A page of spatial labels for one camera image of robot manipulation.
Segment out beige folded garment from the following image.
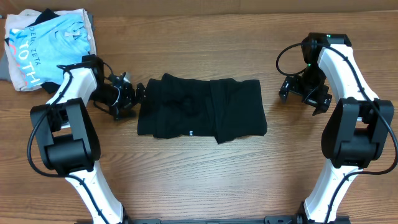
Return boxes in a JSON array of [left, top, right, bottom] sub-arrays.
[[4, 9, 97, 91]]

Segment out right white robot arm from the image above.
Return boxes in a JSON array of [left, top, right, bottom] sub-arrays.
[[264, 32, 397, 223]]

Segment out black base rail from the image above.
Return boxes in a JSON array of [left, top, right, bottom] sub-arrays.
[[123, 215, 305, 224]]

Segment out light blue printed t-shirt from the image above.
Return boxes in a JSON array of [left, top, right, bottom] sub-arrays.
[[8, 13, 91, 88]]

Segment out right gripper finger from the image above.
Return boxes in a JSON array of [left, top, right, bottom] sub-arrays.
[[279, 77, 294, 103], [312, 95, 332, 116]]

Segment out grey folded garment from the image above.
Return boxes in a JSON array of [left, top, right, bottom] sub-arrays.
[[0, 53, 11, 82]]

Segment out black polo shirt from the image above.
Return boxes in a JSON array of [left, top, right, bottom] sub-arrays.
[[137, 73, 267, 144]]

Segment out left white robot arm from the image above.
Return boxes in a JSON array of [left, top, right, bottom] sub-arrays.
[[27, 55, 146, 223]]

